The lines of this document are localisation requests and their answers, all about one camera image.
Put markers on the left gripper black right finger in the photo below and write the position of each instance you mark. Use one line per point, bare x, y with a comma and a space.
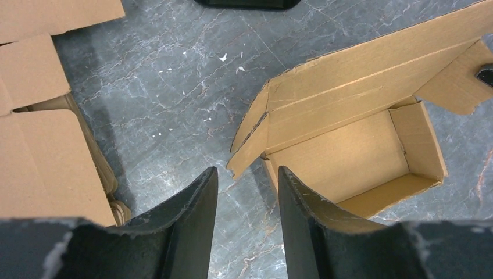
323, 240

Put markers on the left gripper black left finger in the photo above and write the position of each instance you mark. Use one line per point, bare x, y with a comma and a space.
171, 240

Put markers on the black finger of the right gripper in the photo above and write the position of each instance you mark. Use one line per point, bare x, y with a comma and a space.
485, 74

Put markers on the brown cardboard box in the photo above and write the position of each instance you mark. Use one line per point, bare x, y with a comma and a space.
352, 124

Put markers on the stack of cardboard blanks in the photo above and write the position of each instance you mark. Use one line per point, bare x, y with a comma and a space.
51, 165

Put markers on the black poker chip case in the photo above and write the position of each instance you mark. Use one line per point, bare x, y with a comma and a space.
250, 4

